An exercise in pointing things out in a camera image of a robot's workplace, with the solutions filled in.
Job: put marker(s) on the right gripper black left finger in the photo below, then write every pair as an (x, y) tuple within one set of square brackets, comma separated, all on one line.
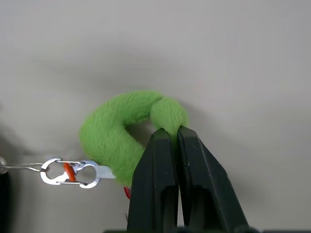
[(153, 182)]

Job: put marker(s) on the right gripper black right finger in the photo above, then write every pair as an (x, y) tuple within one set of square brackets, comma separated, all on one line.
[(206, 182)]

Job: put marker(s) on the green plush zipper charm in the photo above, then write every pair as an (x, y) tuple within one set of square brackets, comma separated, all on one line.
[(109, 136)]

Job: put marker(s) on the silver S-shaped clip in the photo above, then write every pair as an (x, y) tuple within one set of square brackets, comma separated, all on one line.
[(48, 180)]

